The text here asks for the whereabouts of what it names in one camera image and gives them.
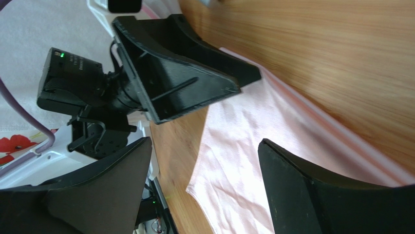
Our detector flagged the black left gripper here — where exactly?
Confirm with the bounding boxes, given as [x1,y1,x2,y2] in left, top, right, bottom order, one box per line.
[0,16,241,234]

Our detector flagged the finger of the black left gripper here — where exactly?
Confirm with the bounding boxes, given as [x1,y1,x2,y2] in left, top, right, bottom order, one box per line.
[139,14,261,87]

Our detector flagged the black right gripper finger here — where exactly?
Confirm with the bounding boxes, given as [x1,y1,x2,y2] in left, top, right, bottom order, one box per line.
[258,139,415,234]

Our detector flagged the pink cloth napkin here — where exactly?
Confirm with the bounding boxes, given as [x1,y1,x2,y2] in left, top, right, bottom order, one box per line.
[187,63,415,234]

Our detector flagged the red floral white cloth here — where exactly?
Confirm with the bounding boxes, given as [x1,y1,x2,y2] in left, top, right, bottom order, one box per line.
[0,130,48,166]

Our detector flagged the beige hanger with white cloth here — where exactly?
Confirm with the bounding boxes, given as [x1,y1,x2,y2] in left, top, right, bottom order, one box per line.
[0,0,113,128]

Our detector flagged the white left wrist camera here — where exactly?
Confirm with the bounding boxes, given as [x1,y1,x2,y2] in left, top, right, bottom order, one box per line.
[86,0,142,37]

